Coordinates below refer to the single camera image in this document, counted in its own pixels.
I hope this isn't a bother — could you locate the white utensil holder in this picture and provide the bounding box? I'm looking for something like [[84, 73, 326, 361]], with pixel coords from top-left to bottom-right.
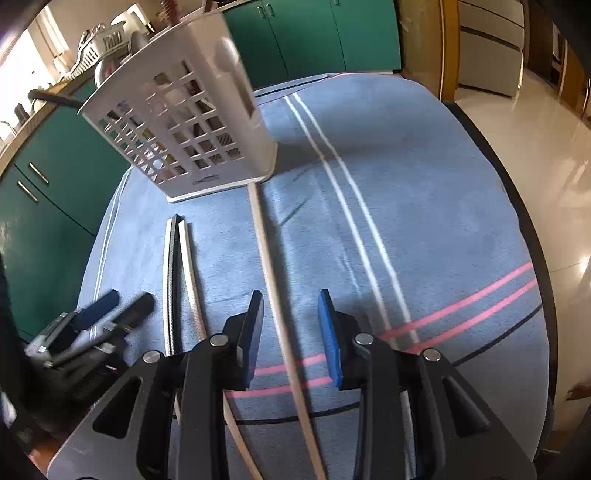
[[78, 7, 279, 205]]

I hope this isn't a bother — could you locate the black handle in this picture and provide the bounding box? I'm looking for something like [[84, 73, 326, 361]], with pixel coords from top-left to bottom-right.
[[28, 89, 84, 110]]

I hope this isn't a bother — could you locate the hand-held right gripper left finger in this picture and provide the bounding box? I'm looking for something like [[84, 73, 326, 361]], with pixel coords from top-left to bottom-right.
[[46, 290, 265, 480]]

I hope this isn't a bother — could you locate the blue striped cloth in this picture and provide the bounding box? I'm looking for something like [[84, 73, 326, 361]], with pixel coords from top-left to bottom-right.
[[76, 71, 552, 480]]

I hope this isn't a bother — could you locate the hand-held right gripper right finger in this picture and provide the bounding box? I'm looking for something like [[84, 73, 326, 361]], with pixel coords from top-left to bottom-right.
[[317, 288, 539, 480]]

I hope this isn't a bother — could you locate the gold handled utensil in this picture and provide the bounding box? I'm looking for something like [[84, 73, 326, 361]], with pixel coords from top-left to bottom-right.
[[93, 54, 126, 88]]

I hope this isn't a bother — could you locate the black chopstick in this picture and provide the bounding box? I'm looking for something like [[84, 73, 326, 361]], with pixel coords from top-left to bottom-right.
[[163, 213, 181, 357]]

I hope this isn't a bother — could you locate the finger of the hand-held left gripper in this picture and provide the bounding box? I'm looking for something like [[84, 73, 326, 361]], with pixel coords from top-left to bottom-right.
[[69, 289, 120, 330], [65, 292, 156, 366]]

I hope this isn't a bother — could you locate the silver refrigerator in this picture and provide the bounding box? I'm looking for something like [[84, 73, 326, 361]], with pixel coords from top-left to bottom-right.
[[457, 0, 527, 97]]

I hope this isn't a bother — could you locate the white dish rack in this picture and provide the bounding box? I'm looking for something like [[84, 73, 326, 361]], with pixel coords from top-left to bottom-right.
[[69, 25, 134, 77]]

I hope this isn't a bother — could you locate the kitchen window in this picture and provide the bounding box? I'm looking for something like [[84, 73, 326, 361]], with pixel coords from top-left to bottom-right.
[[0, 9, 70, 134]]

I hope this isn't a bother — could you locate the dark kitchen countertop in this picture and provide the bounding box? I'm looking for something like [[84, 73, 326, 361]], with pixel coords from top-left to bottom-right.
[[0, 69, 98, 158]]

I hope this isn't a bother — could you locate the wooden framed glass door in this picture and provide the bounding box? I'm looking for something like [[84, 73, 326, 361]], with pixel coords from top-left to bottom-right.
[[397, 0, 462, 102]]

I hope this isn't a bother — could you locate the white box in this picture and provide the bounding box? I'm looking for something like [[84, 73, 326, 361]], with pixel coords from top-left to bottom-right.
[[111, 4, 153, 28]]

